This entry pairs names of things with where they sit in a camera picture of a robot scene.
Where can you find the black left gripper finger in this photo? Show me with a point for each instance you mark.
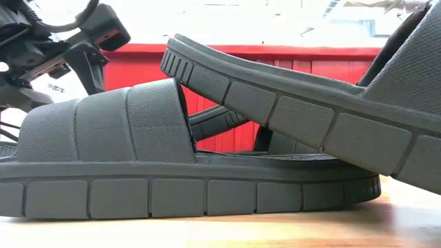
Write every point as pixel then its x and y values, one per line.
pixel 86 65
pixel 24 94

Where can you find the black slide sandal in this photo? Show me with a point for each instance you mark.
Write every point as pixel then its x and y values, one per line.
pixel 213 120
pixel 310 120
pixel 172 196

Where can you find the red plastic bin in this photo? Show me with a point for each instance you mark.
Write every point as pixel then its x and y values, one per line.
pixel 138 65

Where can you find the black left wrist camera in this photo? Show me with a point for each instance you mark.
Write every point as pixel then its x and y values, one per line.
pixel 103 24

